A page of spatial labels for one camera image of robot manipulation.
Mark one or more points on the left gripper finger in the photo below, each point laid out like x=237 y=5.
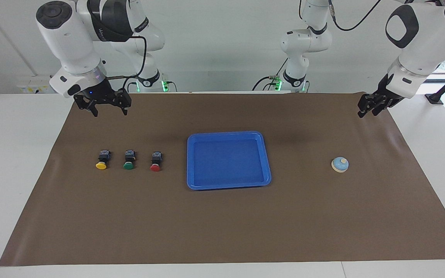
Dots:
x=361 y=112
x=376 y=111

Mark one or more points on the yellow push button switch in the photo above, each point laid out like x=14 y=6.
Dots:
x=102 y=161

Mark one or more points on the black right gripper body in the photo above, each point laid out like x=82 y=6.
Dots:
x=99 y=94

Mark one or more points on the green push button switch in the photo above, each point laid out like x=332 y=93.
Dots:
x=129 y=161

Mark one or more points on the blue plastic tray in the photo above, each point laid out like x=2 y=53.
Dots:
x=228 y=162

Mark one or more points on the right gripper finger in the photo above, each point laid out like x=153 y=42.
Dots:
x=124 y=109
x=94 y=112

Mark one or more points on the brown table mat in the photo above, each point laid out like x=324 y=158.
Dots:
x=222 y=224

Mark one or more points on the white wall socket box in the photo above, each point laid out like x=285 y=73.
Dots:
x=33 y=85

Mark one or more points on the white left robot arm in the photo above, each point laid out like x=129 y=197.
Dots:
x=419 y=46

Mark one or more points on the light blue call bell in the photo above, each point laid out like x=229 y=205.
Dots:
x=339 y=165

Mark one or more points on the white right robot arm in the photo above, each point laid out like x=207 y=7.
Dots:
x=68 y=38

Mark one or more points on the red push button switch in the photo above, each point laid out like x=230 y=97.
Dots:
x=156 y=163

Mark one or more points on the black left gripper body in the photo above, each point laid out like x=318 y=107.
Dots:
x=383 y=98

